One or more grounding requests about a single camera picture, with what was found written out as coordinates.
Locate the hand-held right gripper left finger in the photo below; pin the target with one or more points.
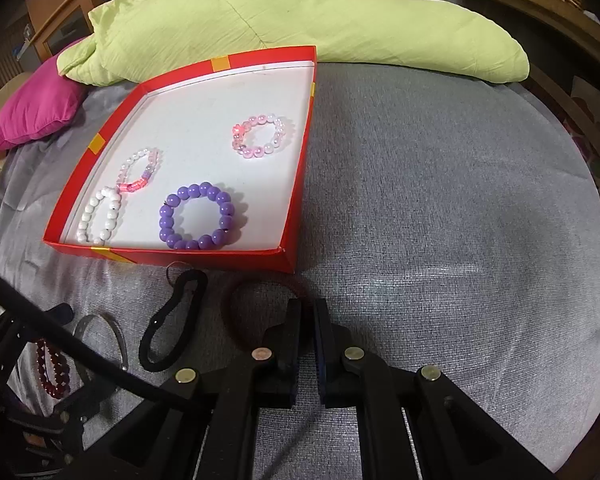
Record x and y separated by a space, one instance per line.
292 325

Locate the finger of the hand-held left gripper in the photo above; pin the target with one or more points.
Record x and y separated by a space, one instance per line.
80 347
15 330

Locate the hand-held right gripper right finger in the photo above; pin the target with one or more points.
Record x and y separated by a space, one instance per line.
322 330

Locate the silver metal bangle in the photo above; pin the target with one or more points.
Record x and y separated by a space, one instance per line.
120 340

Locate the red shallow cardboard box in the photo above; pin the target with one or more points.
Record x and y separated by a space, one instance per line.
205 170

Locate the beige cushion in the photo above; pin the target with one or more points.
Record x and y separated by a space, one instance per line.
0 110

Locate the magenta pillow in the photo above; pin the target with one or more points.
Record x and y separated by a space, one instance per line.
30 105

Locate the light green quilt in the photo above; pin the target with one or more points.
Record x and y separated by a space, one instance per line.
305 25

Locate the wooden cabinet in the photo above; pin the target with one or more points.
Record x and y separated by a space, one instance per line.
65 20

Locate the wooden shelf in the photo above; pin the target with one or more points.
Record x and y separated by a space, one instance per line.
555 45

